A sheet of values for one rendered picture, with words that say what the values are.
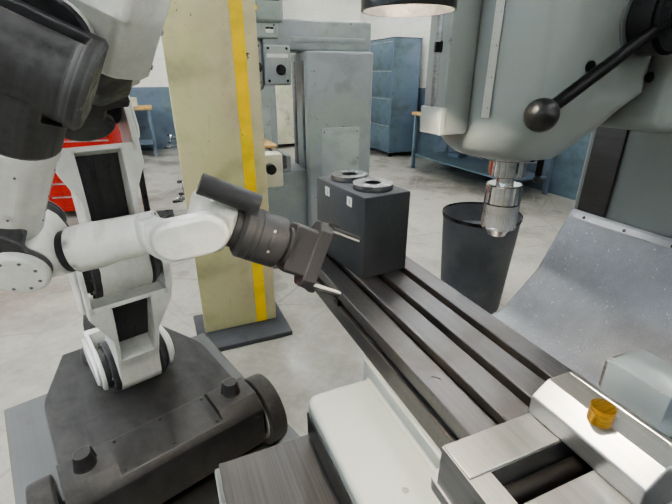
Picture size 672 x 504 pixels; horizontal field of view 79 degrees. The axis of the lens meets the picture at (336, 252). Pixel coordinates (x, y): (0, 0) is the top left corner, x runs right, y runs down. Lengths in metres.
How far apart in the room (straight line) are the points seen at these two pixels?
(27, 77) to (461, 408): 0.63
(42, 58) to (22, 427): 1.32
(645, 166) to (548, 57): 0.48
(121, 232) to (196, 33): 1.56
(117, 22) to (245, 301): 2.01
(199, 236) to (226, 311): 1.86
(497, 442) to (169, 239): 0.49
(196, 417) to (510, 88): 1.03
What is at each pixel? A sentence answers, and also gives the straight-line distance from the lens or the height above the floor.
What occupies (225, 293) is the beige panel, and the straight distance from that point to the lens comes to 2.42.
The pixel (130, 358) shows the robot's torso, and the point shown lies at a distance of 1.19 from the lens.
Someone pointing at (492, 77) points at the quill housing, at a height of 1.40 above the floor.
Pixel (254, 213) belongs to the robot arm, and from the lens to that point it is 0.65.
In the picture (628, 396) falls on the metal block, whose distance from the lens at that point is 0.52.
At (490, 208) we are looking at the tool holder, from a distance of 0.59.
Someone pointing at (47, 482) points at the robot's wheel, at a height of 0.60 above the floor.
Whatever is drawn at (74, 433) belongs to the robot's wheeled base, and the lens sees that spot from 1.31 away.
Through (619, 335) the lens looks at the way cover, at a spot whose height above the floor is 0.98.
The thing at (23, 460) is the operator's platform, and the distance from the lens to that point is 1.57.
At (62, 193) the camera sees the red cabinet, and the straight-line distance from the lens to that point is 5.15.
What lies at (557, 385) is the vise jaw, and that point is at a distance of 0.52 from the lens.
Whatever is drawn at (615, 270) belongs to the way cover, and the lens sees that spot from 0.92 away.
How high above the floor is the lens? 1.40
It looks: 23 degrees down
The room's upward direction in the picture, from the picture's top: straight up
